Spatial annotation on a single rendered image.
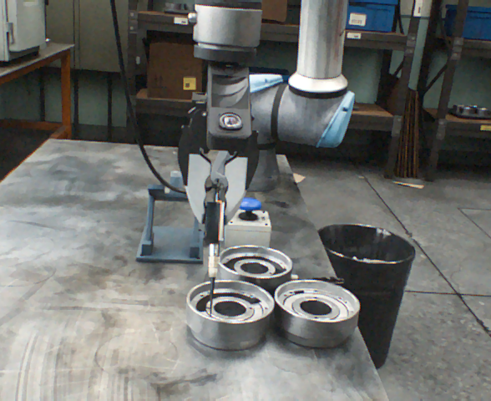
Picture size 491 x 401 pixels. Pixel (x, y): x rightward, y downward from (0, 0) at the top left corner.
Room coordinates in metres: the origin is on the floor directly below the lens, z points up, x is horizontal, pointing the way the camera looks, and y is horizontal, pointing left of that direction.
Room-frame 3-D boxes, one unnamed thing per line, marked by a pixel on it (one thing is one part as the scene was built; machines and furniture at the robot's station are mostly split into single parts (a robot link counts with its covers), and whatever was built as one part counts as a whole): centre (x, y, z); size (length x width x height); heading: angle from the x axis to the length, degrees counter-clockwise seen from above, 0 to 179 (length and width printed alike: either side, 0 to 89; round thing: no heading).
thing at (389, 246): (1.91, -0.41, 0.21); 0.34 x 0.34 x 0.43
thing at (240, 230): (0.93, 0.00, 0.82); 0.08 x 0.07 x 0.05; 5
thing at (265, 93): (1.27, 0.00, 0.97); 0.13 x 0.12 x 0.14; 73
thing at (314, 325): (0.68, -0.10, 0.82); 0.10 x 0.10 x 0.04
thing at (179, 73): (4.34, 0.57, 0.64); 0.49 x 0.40 x 0.37; 100
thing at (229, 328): (0.65, 0.01, 0.82); 0.10 x 0.10 x 0.04
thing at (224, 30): (0.71, 0.04, 1.15); 0.08 x 0.08 x 0.05
